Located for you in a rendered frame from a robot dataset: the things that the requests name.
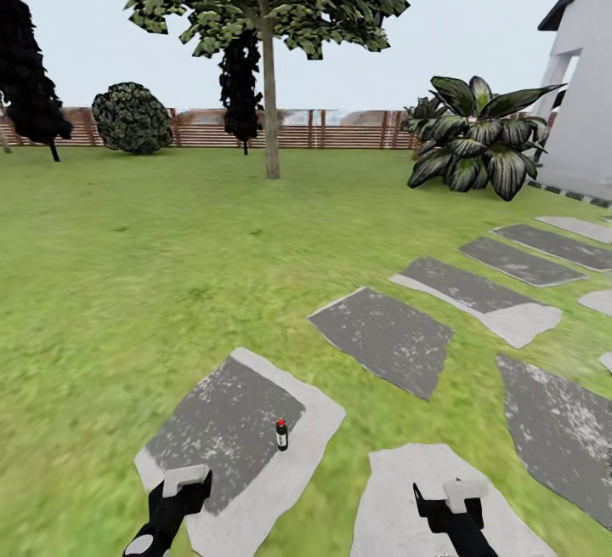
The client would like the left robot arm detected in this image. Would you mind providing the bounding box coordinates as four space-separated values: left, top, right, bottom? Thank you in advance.
123 464 213 557

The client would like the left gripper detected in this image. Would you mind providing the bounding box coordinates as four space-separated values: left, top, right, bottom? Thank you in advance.
148 470 213 528

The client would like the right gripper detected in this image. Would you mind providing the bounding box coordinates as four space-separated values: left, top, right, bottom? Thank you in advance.
414 484 484 550

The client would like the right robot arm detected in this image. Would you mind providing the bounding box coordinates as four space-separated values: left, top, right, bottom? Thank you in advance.
414 479 497 557

